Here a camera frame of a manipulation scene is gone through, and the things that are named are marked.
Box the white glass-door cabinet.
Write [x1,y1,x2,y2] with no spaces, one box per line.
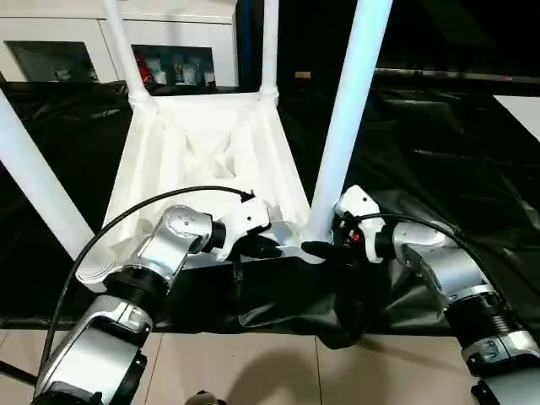
[0,0,238,86]

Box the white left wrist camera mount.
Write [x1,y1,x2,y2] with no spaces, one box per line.
[212,196,273,263]

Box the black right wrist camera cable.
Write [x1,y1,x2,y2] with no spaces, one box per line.
[343,211,521,305]

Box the dark metal rail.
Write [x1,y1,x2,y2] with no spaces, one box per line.
[373,68,540,86]

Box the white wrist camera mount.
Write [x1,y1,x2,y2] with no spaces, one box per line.
[334,184,386,266]
[212,196,273,263]

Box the white flat board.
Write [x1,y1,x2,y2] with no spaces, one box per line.
[491,94,540,141]

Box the black left wrist camera cable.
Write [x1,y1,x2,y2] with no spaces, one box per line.
[39,184,257,373]

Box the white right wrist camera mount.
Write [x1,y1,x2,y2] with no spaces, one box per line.
[334,184,386,266]

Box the black metal stand strut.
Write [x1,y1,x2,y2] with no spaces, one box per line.
[0,359,38,388]

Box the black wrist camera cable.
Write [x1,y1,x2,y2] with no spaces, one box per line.
[343,211,521,305]
[39,184,257,373]

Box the black work mat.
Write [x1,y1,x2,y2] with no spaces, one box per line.
[0,73,540,351]

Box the red package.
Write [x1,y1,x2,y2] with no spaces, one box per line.
[137,54,152,84]

